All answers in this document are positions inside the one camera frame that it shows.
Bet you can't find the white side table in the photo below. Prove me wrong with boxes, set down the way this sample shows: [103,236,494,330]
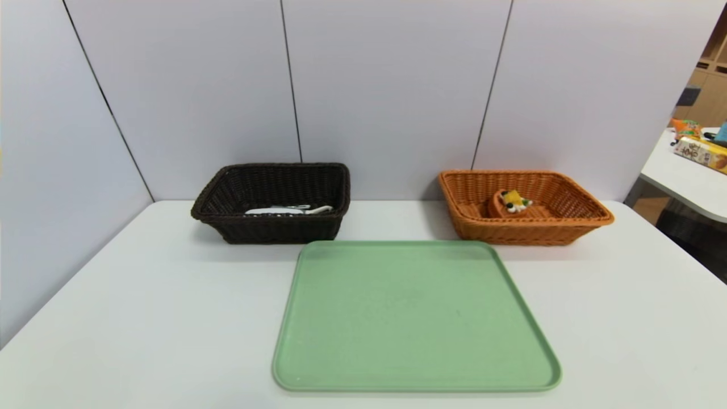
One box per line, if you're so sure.
[625,127,727,223]

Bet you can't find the green plastic tray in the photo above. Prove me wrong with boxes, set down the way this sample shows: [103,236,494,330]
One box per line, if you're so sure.
[271,240,563,393]

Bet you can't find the orange wicker basket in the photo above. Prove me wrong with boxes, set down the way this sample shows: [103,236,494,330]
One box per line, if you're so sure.
[438,169,615,246]

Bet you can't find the orange snack bag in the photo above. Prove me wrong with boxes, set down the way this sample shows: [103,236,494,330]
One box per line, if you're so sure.
[670,118,705,140]

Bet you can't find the dark brown wicker basket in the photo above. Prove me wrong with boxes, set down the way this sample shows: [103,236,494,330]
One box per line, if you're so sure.
[190,162,352,245]

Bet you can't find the yellow snack box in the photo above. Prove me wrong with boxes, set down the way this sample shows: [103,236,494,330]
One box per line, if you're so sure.
[673,136,727,174]

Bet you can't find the wooden shelf unit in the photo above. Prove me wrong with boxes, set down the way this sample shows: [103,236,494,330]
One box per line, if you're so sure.
[673,11,727,128]

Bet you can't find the toy waffle fruit slice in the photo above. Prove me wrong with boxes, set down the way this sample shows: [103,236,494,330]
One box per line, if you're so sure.
[488,189,534,219]

